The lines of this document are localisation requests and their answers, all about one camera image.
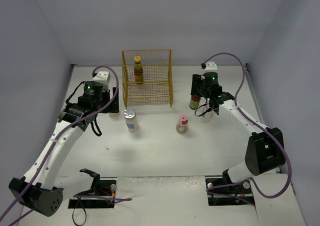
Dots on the pink lid spice jar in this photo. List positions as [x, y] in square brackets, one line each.
[182, 124]

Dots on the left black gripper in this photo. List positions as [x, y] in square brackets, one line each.
[113, 102]

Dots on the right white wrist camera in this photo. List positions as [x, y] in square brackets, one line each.
[209, 66]

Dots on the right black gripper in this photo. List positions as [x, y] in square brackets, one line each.
[196, 85]

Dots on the silver lid white shaker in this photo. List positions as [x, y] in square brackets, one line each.
[131, 120]

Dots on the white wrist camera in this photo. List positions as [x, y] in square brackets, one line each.
[103, 77]
[209, 66]

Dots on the white shaker blue label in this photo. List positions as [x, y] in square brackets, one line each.
[206, 114]

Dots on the yellow cap sauce bottle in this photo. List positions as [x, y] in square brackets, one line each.
[138, 70]
[194, 102]

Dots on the yellow lid spice jar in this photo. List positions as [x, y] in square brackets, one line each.
[113, 115]

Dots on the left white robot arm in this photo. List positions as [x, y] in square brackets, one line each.
[36, 190]

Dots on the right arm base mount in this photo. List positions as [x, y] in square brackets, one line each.
[235, 195]

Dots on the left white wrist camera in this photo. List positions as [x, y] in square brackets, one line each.
[103, 77]

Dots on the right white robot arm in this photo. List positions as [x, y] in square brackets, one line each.
[264, 151]

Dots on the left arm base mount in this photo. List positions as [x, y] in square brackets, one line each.
[97, 195]

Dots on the yellow wire rack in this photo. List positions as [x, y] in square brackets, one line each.
[157, 88]

